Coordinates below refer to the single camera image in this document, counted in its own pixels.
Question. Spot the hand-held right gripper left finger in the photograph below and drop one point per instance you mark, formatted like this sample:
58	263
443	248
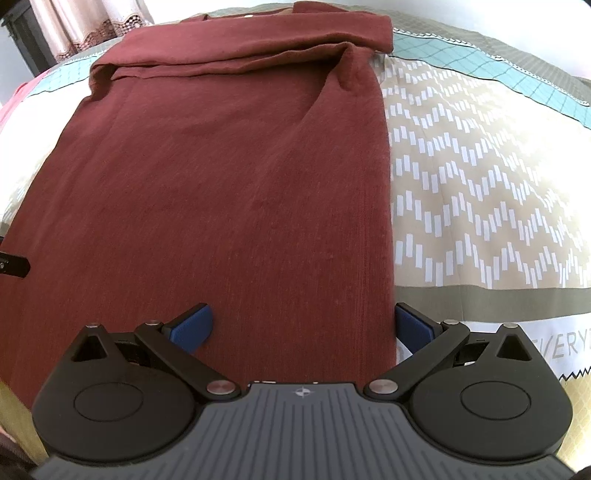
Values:
191	330

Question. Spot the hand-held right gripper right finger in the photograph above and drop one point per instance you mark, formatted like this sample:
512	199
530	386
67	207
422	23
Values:
413	330

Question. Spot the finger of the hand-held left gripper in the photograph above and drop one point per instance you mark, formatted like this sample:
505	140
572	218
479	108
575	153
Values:
16	264

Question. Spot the maroon long-sleeve sweater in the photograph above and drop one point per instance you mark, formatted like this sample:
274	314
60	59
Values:
221	184

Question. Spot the patterned bed sheet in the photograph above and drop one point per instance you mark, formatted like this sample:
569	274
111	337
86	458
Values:
471	194

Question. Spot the pink cloth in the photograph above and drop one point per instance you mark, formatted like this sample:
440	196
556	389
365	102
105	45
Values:
9	108

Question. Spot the pink lace-trimmed curtain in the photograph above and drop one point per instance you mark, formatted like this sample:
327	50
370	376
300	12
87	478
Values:
83	27

